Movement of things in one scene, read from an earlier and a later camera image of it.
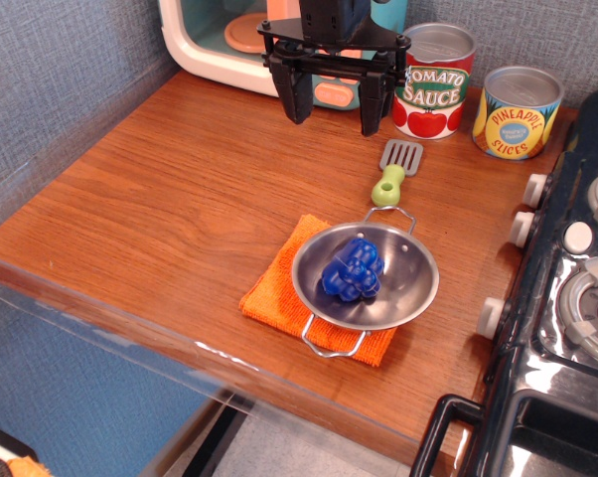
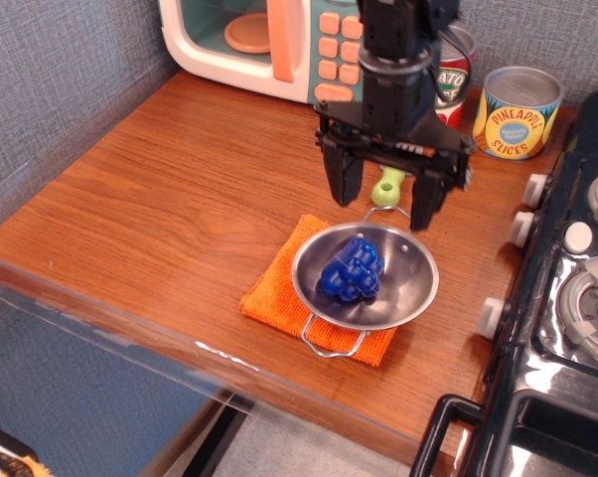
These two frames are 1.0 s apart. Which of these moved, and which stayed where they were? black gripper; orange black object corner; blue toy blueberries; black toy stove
Moved: black gripper
Stayed: orange black object corner; blue toy blueberries; black toy stove
